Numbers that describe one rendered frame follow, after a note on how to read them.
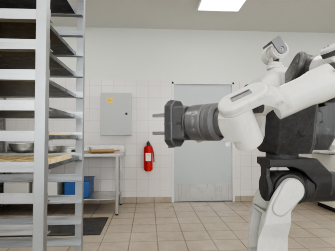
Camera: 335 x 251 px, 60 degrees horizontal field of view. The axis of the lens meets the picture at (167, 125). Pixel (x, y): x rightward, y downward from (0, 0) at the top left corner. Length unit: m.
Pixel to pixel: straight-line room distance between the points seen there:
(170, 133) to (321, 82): 0.35
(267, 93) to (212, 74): 4.62
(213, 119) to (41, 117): 0.49
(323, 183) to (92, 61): 4.51
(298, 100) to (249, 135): 0.12
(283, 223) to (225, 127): 0.59
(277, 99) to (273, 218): 0.59
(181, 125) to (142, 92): 4.34
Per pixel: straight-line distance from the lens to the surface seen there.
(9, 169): 0.96
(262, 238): 1.16
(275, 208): 1.11
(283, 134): 1.07
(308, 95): 0.65
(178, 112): 0.72
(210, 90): 5.19
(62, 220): 1.39
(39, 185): 0.90
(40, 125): 0.89
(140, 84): 5.06
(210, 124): 0.65
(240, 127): 0.62
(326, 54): 0.71
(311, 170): 1.17
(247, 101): 0.60
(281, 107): 0.63
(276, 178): 1.14
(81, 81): 1.34
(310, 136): 1.12
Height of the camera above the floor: 1.14
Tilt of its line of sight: 2 degrees up
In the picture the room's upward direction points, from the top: straight up
